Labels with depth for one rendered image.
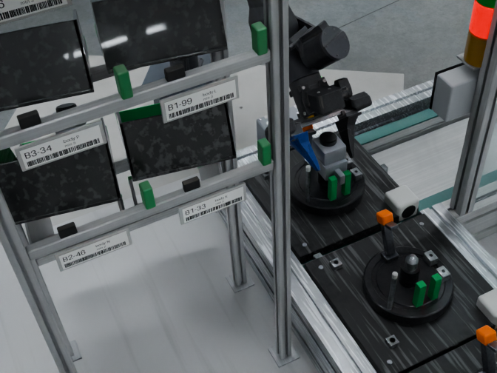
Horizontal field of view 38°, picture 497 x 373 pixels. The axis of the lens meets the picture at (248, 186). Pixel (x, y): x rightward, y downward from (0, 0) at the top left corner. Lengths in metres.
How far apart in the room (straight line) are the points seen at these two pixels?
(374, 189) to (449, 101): 0.26
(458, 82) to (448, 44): 2.33
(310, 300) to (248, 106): 0.63
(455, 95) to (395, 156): 0.36
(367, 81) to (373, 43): 1.67
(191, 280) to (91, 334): 0.20
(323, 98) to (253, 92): 0.57
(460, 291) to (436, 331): 0.09
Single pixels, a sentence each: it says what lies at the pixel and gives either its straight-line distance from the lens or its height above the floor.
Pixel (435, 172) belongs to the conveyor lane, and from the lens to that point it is 1.45.
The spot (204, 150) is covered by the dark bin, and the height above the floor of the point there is 1.32.
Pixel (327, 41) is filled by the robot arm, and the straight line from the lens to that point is 1.17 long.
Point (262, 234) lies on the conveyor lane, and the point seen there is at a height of 0.96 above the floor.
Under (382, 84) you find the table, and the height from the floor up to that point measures 0.86.
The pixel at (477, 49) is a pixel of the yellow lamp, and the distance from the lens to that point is 1.11.
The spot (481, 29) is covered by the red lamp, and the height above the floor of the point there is 1.33.
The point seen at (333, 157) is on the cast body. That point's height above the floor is 1.07.
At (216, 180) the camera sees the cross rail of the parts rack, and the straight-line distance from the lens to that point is 0.85.
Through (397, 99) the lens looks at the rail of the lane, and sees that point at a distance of 1.54.
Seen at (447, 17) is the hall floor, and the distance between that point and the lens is 3.64.
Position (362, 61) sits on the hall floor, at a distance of 3.29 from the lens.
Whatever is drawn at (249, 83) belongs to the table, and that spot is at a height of 0.86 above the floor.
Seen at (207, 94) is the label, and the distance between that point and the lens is 0.76.
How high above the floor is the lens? 1.91
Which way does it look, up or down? 45 degrees down
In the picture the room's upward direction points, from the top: 4 degrees counter-clockwise
